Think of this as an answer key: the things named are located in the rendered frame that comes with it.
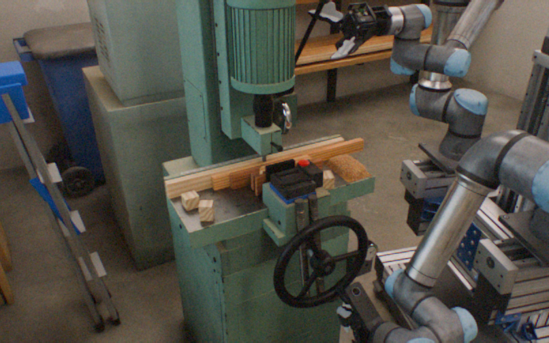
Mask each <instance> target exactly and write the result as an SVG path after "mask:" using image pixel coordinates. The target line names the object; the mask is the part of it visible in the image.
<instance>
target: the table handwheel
mask: <svg viewBox="0 0 549 343"><path fill-rule="evenodd" d="M336 226H343V227H348V228H350V229H351V230H352V231H354V233H355V234H356V236H357V239H358V249H357V250H355V251H351V252H348V253H345V254H342V255H337V256H334V257H332V256H331V255H330V254H329V253H328V252H327V251H326V250H320V249H318V247H317V246H316V244H315V242H314V240H313V238H312V237H311V236H312V235H314V234H316V233H318V232H319V231H322V230H324V229H327V228H329V227H336ZM305 241H307V249H306V255H307V257H308V258H310V260H309V265H310V266H311V268H312V269H313V273H312V274H311V276H310V277H309V279H308V280H307V283H306V284H305V285H304V287H303V288H302V290H301V292H299V294H298V296H297V297H295V296H293V295H291V294H290V293H289V292H288V291H287V289H286V288H285V283H284V276H285V271H286V268H287V265H288V263H289V260H290V259H291V257H292V256H293V254H294V253H295V252H296V250H297V249H298V248H299V247H300V246H301V245H302V244H303V243H304V242H305ZM367 252H368V236H367V234H366V231H365V229H364V227H363V226H362V225H361V224H360V223H359V222H358V221H357V220H356V219H354V218H352V217H349V216H343V215H334V216H327V217H324V218H321V219H318V220H316V221H314V222H312V223H310V224H309V225H307V226H306V227H304V228H303V229H301V230H300V231H299V232H298V233H297V234H296V235H295V236H294V237H293V238H292V239H291V240H290V241H289V242H288V243H287V245H286V246H285V248H284V249H283V250H282V252H281V254H280V255H279V258H278V259H277V263H276V265H275V268H274V275H273V285H274V289H275V292H276V294H277V296H278V297H279V299H280V300H281V301H282V302H283V303H285V304H287V305H289V306H291V307H294V308H312V307H316V306H319V305H322V304H324V303H326V302H328V301H330V300H331V299H333V298H335V297H336V296H337V295H338V294H337V292H336V291H335V289H336V288H337V287H341V288H342V289H343V290H344V289H345V288H346V287H348V286H349V285H350V284H351V283H352V282H353V281H354V279H355V278H356V276H357V275H358V274H359V272H360V270H361V269H362V266H363V265H364V262H365V259H366V256H367ZM352 257H355V259H354V262H353V263H352V265H351V267H350V269H349V270H348V271H347V273H346V274H345V275H344V276H343V277H342V278H341V279H340V280H339V281H338V282H337V283H336V284H335V285H334V286H333V287H331V288H329V289H328V290H327V291H324V292H323V293H320V294H319V295H315V296H312V297H304V296H305V295H306V294H307V292H308V290H309V289H310V287H311V285H312V284H313V283H314V282H315V280H316V278H317V277H318V276H320V277H324V276H328V275H330V274H331V273H332V272H333V271H334V269H335V267H336V263H337V262H339V261H343V260H346V259H350V258H352Z"/></svg>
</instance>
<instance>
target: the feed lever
mask: <svg viewBox="0 0 549 343"><path fill-rule="evenodd" d="M330 1H331V0H319V5H318V6H317V9H316V11H315V13H314V15H313V17H312V19H311V22H310V24H309V26H308V28H307V31H306V33H305V34H304V37H303V39H302V41H301V43H300V46H299V48H298V50H297V52H296V55H295V66H296V63H297V61H298V59H299V57H300V55H301V53H302V51H303V48H304V46H305V44H306V42H307V40H308V38H309V36H310V34H311V31H312V30H313V27H314V26H315V23H316V22H317V19H318V17H319V15H320V13H321V11H322V9H323V6H324V4H327V3H329V2H330ZM293 92H294V85H293V87H291V88H290V89H288V90H286V91H283V92H280V93H275V95H276V96H278V97H280V96H284V95H291V94H292V93H293Z"/></svg>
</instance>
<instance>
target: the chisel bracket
mask: <svg viewBox="0 0 549 343"><path fill-rule="evenodd" d="M241 133H242V138H243V139H244V140H245V141H246V142H247V143H248V144H249V145H250V146H251V147H252V148H253V149H254V150H255V151H256V152H258V153H259V154H260V155H261V156H262V155H265V154H270V153H274V152H277V149H276V148H275V147H274V146H272V145H271V144H270V143H271V142H274V143H275V144H277V145H282V130H281V129H280V128H279V127H278V126H276V125H275V124H274V123H272V125H271V126H270V127H264V128H263V127H257V126H255V115H254V114H253V115H250V116H243V117H241Z"/></svg>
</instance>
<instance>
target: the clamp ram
mask: <svg viewBox="0 0 549 343"><path fill-rule="evenodd" d="M265 168H266V183H267V182H270V175H271V174H274V173H278V172H283V171H285V170H289V169H293V168H295V160H294V159H289V160H286V161H282V162H278V163H273V164H270V165H266V166H265Z"/></svg>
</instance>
